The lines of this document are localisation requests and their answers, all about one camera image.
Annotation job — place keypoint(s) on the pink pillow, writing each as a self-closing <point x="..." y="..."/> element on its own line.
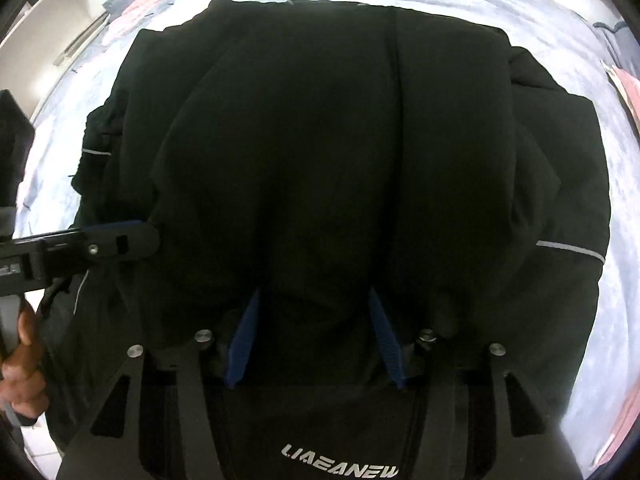
<point x="627" y="92"/>

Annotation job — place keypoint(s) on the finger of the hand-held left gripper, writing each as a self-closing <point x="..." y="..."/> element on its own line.
<point x="100" y="247"/>

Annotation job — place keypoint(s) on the person's left hand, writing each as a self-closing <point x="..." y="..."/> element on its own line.
<point x="25" y="380"/>

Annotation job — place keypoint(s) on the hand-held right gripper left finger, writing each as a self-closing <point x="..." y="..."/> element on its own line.
<point x="245" y="345"/>

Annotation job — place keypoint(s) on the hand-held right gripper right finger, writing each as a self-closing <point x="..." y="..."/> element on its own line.
<point x="387" y="340"/>

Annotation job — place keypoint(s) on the dark cloth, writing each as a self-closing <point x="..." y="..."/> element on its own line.
<point x="15" y="145"/>

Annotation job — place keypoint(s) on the white bookshelf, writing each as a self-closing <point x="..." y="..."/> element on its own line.
<point x="60" y="5"/>

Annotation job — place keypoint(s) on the grey pillow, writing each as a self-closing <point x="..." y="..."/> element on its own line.
<point x="620" y="27"/>

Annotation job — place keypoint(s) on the grey floral blanket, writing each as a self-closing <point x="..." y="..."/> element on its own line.
<point x="575" y="50"/>

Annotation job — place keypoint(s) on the black hooded jacket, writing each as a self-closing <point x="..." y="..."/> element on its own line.
<point x="325" y="160"/>

